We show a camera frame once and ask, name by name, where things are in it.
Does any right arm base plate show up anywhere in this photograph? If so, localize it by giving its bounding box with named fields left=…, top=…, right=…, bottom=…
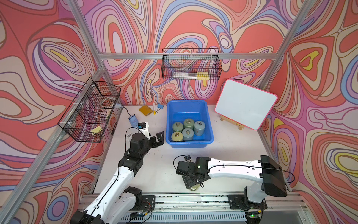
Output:
left=228, top=194, right=268, bottom=211

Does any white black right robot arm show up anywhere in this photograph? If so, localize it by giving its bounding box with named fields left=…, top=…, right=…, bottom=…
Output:
left=174, top=155, right=288, bottom=211

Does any black wire basket left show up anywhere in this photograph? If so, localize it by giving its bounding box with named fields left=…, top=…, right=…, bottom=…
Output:
left=57, top=77, right=121, bottom=143

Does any black wire basket back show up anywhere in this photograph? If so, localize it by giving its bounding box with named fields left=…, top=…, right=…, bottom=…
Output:
left=161, top=47, right=222, bottom=80

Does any pink framed whiteboard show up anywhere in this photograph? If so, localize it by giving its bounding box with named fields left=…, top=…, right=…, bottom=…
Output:
left=215, top=79, right=278, bottom=130

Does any small blue mouse device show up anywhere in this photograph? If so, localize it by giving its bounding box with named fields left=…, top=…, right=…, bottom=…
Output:
left=129, top=115, right=139, bottom=128

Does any blue plastic basket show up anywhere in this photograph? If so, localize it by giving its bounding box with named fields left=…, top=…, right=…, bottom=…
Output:
left=166, top=100, right=214, bottom=148

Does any yellow sticky note pad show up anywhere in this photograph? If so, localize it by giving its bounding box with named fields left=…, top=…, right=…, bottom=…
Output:
left=139, top=105, right=153, bottom=117

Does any green circuit board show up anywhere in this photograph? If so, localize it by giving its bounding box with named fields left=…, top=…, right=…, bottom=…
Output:
left=130, top=212, right=148, bottom=220

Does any yellow-green tea canister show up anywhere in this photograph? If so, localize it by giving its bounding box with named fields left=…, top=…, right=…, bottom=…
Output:
left=190, top=184, right=203, bottom=191
left=171, top=131, right=183, bottom=142

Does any black wire basket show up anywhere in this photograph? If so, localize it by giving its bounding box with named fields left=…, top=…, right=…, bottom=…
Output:
left=57, top=77, right=121, bottom=143
left=161, top=47, right=222, bottom=80

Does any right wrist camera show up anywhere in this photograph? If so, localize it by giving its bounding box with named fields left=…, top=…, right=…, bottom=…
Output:
left=176, top=161, right=195, bottom=176

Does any wooden whiteboard stand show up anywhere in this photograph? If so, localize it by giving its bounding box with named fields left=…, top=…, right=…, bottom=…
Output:
left=220, top=115, right=245, bottom=130

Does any light blue tea canister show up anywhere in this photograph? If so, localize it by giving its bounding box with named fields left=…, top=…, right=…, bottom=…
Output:
left=194, top=120, right=206, bottom=136

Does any green tea canister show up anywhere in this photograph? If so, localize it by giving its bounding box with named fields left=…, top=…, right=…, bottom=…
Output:
left=172, top=122, right=184, bottom=132
left=183, top=119, right=195, bottom=130

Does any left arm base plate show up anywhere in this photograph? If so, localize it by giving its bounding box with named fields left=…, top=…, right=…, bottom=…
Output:
left=131, top=195, right=156, bottom=211

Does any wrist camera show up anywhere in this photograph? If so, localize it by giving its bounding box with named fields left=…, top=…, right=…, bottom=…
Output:
left=138, top=122, right=150, bottom=139
left=176, top=161, right=195, bottom=176

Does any green tea canister back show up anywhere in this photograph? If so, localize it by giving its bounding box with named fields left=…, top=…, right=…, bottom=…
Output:
left=183, top=119, right=195, bottom=130

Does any blue-grey tea canister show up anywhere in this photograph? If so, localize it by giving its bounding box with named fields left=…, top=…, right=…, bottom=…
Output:
left=182, top=128, right=194, bottom=141

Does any green tea canister left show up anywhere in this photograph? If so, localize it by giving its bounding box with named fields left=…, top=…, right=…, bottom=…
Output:
left=172, top=122, right=184, bottom=132

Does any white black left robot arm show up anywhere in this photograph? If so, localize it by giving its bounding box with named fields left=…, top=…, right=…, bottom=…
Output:
left=70, top=132, right=165, bottom=224

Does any yellow block in basket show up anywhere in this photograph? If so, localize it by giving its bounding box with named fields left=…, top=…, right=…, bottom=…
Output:
left=196, top=71, right=210, bottom=80

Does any yellow sponge in basket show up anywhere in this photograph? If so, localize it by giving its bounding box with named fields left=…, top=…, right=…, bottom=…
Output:
left=90, top=126, right=103, bottom=135

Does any small blue clip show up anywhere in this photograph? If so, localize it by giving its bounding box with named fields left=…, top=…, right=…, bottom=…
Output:
left=156, top=104, right=164, bottom=113

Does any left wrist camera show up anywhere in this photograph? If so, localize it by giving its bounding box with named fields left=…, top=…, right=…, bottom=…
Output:
left=138, top=122, right=150, bottom=139

